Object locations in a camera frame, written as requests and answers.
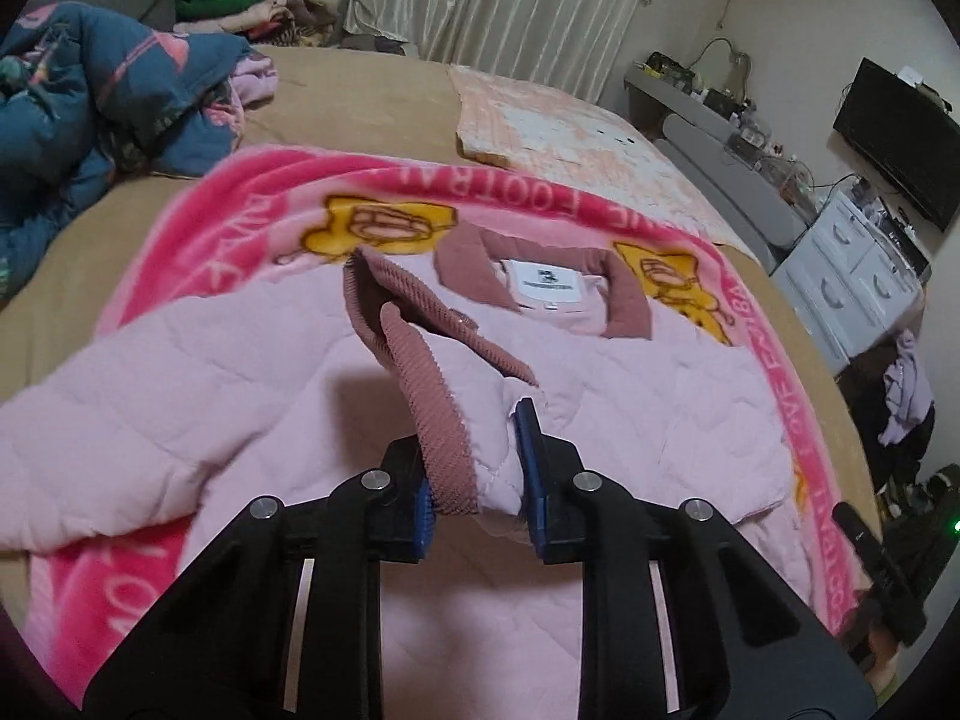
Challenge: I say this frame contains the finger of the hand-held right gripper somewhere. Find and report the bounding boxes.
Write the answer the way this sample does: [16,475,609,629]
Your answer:
[832,502,931,647]

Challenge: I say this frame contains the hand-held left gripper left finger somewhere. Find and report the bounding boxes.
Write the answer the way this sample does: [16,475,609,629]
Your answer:
[81,435,434,720]

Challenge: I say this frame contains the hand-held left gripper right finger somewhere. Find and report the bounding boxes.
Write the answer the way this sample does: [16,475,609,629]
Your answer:
[512,397,880,720]

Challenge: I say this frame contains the pink quilted jacket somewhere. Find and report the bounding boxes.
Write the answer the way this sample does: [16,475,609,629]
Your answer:
[0,229,797,720]

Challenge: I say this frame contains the purple cloth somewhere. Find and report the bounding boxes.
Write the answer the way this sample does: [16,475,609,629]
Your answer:
[877,330,936,447]

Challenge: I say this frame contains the white drawer cabinet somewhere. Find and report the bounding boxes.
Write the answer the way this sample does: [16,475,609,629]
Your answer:
[772,187,932,377]

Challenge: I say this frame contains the peach cat print blanket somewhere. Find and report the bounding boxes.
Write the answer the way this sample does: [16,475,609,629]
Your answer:
[448,64,760,256]

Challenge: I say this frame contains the black flat television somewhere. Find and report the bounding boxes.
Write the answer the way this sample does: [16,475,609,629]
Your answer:
[832,58,960,233]

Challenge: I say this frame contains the pink printed fleece blanket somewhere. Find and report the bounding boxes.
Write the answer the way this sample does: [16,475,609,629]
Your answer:
[22,150,872,707]

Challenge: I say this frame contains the grey desk with clutter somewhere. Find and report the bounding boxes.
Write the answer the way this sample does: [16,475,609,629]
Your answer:
[645,49,818,200]

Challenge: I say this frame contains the white satin curtain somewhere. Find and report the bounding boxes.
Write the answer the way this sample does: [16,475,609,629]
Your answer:
[319,0,676,107]

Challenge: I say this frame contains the blue floral duvet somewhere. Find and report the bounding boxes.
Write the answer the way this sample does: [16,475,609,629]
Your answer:
[0,1,280,301]

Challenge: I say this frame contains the grey wall desk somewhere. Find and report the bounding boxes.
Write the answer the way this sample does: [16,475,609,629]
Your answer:
[622,64,751,152]

